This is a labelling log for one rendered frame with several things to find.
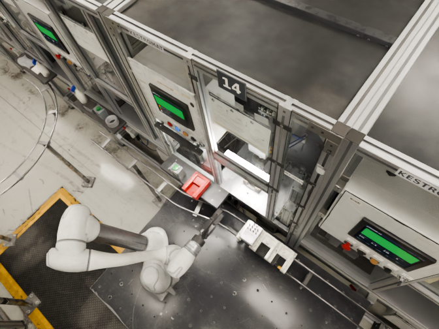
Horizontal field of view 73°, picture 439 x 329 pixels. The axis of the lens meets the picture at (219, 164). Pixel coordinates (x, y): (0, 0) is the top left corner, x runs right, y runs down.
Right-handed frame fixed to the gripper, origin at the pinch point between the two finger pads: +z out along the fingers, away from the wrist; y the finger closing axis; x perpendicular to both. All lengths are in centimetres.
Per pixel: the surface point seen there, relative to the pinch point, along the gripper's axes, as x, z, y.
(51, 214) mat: 172, -80, -111
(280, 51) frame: -5, 43, 89
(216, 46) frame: 16, 33, 89
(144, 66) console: 51, 21, 71
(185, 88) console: 27, 22, 70
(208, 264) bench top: -3.3, -22.7, -44.2
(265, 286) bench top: -42, -11, -44
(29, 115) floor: 307, -17, -112
